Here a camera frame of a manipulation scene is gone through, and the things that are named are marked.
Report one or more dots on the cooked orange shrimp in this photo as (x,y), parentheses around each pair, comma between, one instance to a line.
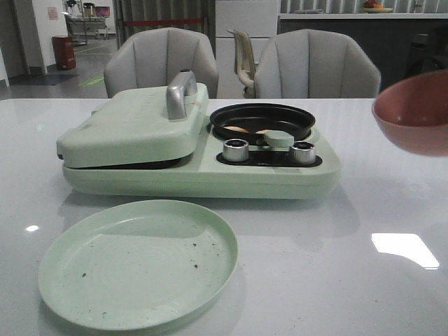
(243,130)

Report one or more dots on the right silver control knob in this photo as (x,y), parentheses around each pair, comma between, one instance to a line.
(302,153)

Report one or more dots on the light green round plate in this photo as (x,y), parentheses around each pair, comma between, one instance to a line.
(153,264)

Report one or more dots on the beige office chair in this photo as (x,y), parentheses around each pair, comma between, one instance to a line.
(244,64)

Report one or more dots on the red trash bin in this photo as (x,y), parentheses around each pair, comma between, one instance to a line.
(64,52)

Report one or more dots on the silver control knob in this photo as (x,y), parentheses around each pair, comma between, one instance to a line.
(302,153)
(236,150)

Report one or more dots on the left grey upholstered chair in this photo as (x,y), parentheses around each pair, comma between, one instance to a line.
(153,58)

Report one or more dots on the grey upholstered chair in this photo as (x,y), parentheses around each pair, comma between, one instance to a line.
(153,58)
(316,64)

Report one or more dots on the right grey upholstered chair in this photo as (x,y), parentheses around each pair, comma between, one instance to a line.
(316,64)

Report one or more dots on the left silver control knob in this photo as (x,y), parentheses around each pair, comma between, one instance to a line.
(236,150)

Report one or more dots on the white cabinet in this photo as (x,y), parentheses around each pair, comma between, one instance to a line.
(259,20)

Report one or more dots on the green sandwich maker lid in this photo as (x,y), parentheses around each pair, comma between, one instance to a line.
(139,126)

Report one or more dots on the pink plastic bowl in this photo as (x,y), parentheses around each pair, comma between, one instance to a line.
(412,113)

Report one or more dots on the black round frying pan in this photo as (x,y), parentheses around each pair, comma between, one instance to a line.
(259,116)

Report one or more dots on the green breakfast maker base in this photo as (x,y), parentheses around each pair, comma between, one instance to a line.
(266,175)

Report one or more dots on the fruit bowl on counter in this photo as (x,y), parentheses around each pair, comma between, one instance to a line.
(372,6)

